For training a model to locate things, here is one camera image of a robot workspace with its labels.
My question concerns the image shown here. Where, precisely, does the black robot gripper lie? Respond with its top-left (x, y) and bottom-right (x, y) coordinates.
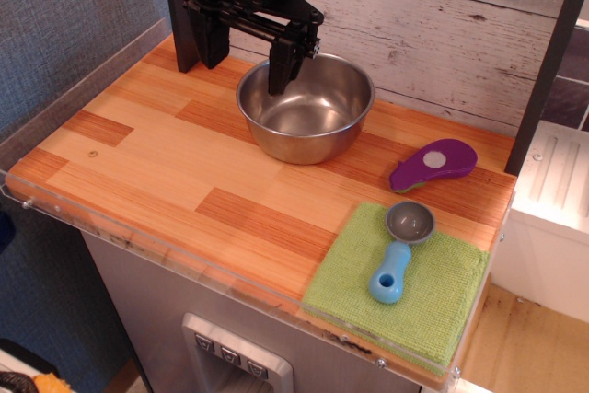
top-left (183, 0), bottom-right (324, 96)

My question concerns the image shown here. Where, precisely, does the blue grey toy scooper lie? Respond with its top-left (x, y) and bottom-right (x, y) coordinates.
top-left (368, 201), bottom-right (436, 305)

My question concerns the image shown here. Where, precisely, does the stainless steel pot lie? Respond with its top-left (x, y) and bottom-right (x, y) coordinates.
top-left (237, 54), bottom-right (375, 165)

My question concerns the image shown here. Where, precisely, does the purple toy eggplant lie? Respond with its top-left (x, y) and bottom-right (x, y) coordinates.
top-left (388, 139), bottom-right (478, 193)

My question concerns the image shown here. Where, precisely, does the silver toy fridge cabinet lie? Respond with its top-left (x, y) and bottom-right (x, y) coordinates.
top-left (83, 234), bottom-right (420, 392)

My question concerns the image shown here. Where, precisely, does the green cloth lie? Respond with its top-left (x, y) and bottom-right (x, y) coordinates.
top-left (303, 202), bottom-right (490, 372)

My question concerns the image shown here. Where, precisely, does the silver dispenser panel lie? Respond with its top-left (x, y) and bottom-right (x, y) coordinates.
top-left (181, 312), bottom-right (295, 392)

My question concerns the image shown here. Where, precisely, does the white toy sink unit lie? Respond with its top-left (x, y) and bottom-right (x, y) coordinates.
top-left (488, 18), bottom-right (589, 323)

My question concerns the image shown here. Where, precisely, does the orange black object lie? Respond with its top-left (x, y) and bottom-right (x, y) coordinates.
top-left (1, 371), bottom-right (73, 393)

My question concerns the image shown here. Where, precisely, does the dark left post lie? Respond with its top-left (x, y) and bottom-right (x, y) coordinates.
top-left (167, 0), bottom-right (200, 73)

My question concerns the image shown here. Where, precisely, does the dark post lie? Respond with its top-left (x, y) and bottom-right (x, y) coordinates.
top-left (504, 0), bottom-right (584, 176)
top-left (167, 0), bottom-right (200, 73)

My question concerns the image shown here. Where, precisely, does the clear acrylic guard rail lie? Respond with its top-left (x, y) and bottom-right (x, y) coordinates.
top-left (0, 168), bottom-right (515, 378)

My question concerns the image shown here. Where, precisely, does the dark right post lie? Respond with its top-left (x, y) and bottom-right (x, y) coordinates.
top-left (504, 0), bottom-right (584, 176)

